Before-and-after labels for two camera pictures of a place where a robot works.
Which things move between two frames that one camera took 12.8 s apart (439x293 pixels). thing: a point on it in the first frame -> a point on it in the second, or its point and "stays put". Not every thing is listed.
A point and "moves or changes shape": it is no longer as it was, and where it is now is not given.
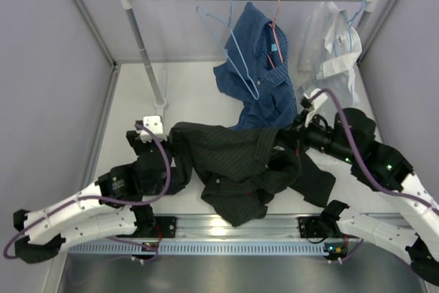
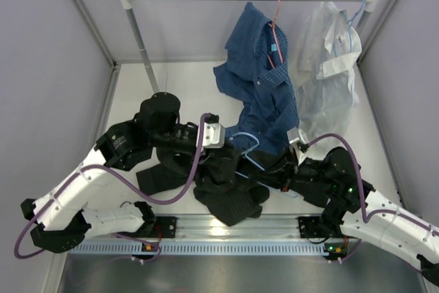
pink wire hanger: (274, 26) stays put
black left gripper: (142, 147) -> (209, 156)
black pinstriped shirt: (241, 169) moves or changes shape
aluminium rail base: (208, 227) stays put
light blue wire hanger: (199, 10) -> (246, 156)
